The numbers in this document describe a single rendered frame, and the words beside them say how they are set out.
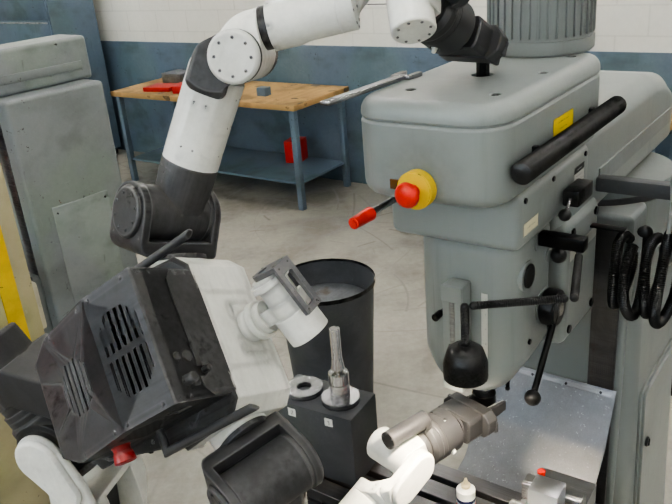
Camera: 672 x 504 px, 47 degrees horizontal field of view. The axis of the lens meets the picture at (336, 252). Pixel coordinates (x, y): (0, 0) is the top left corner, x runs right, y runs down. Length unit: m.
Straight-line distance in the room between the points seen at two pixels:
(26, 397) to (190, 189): 0.44
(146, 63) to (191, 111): 7.23
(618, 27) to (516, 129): 4.53
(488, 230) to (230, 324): 0.44
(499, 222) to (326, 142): 5.79
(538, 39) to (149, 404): 0.91
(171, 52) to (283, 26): 6.96
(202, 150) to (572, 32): 0.70
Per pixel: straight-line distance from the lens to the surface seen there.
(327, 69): 6.81
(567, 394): 1.95
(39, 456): 1.39
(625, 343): 1.87
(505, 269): 1.34
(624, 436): 2.01
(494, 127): 1.13
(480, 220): 1.27
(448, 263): 1.37
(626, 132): 1.79
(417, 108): 1.16
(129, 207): 1.21
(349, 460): 1.82
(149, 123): 8.60
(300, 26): 1.14
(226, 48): 1.14
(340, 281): 3.82
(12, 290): 2.78
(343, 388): 1.77
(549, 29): 1.46
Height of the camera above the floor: 2.14
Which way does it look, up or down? 23 degrees down
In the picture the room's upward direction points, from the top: 5 degrees counter-clockwise
